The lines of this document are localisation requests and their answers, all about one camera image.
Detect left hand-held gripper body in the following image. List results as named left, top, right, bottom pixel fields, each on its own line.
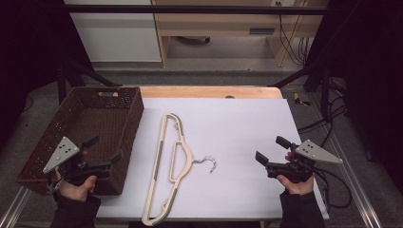
left=42, top=136, right=112, bottom=187

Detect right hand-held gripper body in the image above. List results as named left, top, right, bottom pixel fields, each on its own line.
left=266, top=139, right=344, bottom=183

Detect brown woven basket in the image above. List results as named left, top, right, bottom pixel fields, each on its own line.
left=15, top=85, right=145, bottom=197

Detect cream plastic clothes hanger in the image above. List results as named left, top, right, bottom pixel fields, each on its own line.
left=141, top=112, right=218, bottom=227

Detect person's right hand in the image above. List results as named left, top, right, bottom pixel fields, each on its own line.
left=276, top=175, right=315, bottom=196

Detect person's left hand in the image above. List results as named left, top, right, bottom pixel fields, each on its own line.
left=55, top=167, right=98, bottom=202

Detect white table sheet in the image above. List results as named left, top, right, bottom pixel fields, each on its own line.
left=96, top=97, right=330, bottom=221

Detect yellow and black floor item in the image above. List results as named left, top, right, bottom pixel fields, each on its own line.
left=293, top=92, right=312, bottom=107

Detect white cabinet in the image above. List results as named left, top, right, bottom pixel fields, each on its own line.
left=65, top=0, right=163, bottom=63

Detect black curtain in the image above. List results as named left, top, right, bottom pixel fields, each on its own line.
left=0, top=0, right=93, bottom=150
left=303, top=0, right=403, bottom=194

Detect light wooden desk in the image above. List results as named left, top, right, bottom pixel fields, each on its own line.
left=151, top=0, right=329, bottom=68

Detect grey strap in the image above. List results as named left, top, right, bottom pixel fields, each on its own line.
left=47, top=176, right=65, bottom=196

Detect black floor cables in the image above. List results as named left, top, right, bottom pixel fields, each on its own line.
left=297, top=77, right=349, bottom=148

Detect aluminium rail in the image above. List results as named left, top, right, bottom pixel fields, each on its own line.
left=308, top=93, right=383, bottom=228
left=0, top=186, right=32, bottom=228

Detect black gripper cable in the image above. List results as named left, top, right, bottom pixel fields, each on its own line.
left=312, top=167, right=354, bottom=214

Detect black frame strut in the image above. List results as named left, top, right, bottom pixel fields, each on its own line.
left=269, top=60, right=332, bottom=119
left=57, top=60, right=123, bottom=104

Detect black wall cables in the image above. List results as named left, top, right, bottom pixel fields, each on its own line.
left=275, top=1, right=313, bottom=67

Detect black horizontal frame bar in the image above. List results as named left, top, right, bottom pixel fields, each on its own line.
left=63, top=4, right=329, bottom=16

